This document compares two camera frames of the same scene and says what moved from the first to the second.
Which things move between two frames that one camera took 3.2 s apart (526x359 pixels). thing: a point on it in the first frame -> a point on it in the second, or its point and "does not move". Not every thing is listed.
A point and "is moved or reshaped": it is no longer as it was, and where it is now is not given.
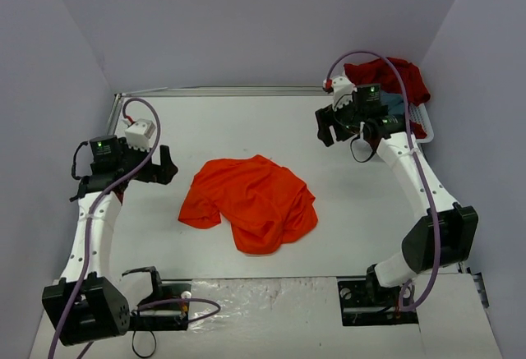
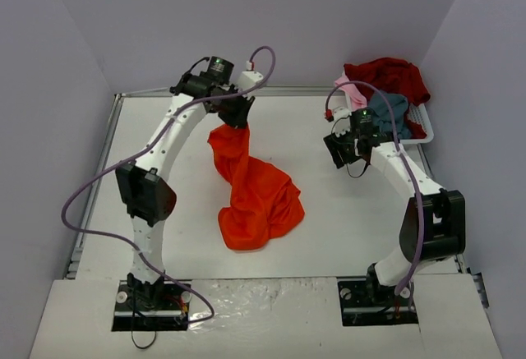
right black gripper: [333, 120] -> [338, 152]
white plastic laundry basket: [418, 114] does not move
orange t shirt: [266, 205] is moved or reshaped
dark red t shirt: [381, 72] does not move
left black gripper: [158, 165] -> [237, 112]
